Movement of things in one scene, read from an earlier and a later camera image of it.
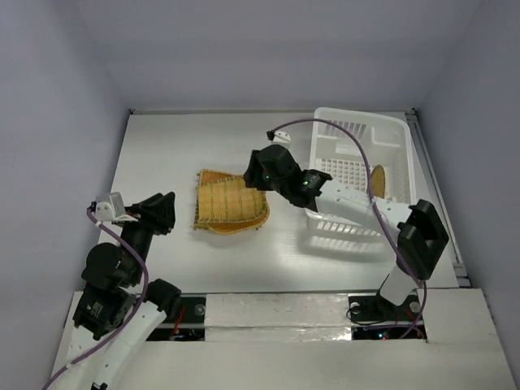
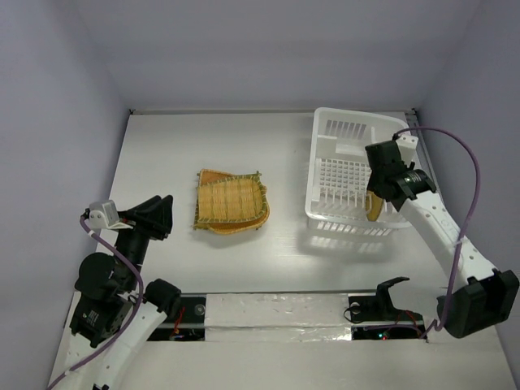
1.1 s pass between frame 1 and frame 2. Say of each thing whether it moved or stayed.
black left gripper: stayed
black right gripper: moved
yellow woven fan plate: stayed
